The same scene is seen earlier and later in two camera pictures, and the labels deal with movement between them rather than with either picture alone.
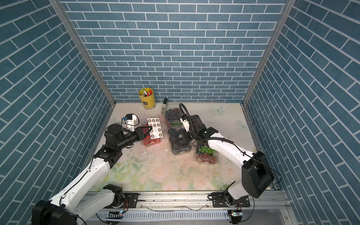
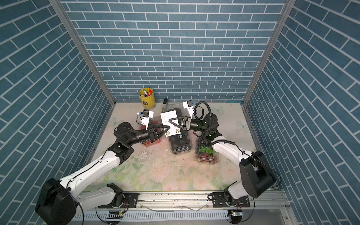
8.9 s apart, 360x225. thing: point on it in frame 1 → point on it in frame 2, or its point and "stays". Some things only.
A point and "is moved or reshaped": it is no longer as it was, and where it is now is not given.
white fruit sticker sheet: x=156 y=132 is moved or reshaped
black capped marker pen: x=165 y=102 stays
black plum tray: x=181 y=140 stays
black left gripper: x=138 y=133 → x=153 y=134
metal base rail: x=260 y=201 stays
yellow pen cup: x=147 y=96 stays
